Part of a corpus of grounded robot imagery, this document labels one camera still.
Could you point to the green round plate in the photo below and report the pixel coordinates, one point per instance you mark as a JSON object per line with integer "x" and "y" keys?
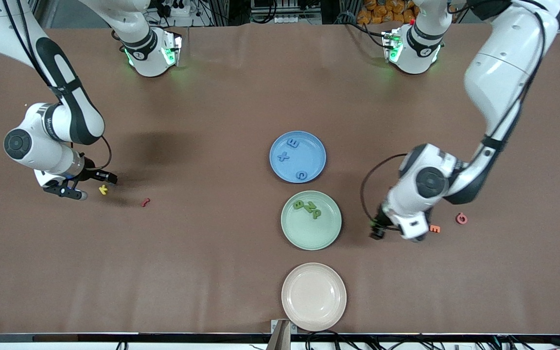
{"x": 311, "y": 233}

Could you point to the blue foam letter G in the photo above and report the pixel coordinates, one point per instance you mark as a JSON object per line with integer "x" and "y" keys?
{"x": 298, "y": 175}

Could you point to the metal table edge rail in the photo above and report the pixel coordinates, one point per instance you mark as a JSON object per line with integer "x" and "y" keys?
{"x": 114, "y": 337}

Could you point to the white power strip with plugs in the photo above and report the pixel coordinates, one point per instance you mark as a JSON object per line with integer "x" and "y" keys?
{"x": 175, "y": 9}

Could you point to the red foam letter J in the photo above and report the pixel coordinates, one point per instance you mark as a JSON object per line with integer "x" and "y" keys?
{"x": 145, "y": 202}

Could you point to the beige round plate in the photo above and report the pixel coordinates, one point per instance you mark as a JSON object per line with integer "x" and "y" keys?
{"x": 314, "y": 296}

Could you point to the blue round plate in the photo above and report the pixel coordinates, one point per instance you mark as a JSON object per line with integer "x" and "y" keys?
{"x": 309, "y": 155}

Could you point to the green foam letter B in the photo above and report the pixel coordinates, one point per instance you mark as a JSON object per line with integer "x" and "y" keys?
{"x": 298, "y": 204}

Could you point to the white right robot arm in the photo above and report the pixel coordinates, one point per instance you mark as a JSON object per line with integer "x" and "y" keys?
{"x": 76, "y": 112}

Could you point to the orange foam letter E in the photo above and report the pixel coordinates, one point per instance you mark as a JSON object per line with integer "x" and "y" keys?
{"x": 434, "y": 229}

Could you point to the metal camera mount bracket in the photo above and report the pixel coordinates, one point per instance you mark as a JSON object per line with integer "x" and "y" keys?
{"x": 280, "y": 335}

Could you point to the blue foam letter X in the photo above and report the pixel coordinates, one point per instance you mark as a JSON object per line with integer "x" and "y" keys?
{"x": 283, "y": 156}

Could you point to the large table cover sheet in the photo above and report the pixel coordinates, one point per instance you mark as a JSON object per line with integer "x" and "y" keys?
{"x": 212, "y": 267}

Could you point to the yellow foam letter K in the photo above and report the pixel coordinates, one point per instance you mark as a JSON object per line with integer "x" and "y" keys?
{"x": 103, "y": 189}

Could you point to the blue foam letter E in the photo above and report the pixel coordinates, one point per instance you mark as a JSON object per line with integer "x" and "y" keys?
{"x": 292, "y": 143}

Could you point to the pile of orange objects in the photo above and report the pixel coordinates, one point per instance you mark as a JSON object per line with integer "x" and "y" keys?
{"x": 382, "y": 12}

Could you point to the green foam letter N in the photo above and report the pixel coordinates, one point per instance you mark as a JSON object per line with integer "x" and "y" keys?
{"x": 311, "y": 207}

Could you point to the pink foam letter Q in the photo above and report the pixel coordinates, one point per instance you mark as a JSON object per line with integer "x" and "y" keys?
{"x": 457, "y": 218}

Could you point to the green foam letter P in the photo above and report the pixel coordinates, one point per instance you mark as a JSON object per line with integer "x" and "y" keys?
{"x": 317, "y": 216}

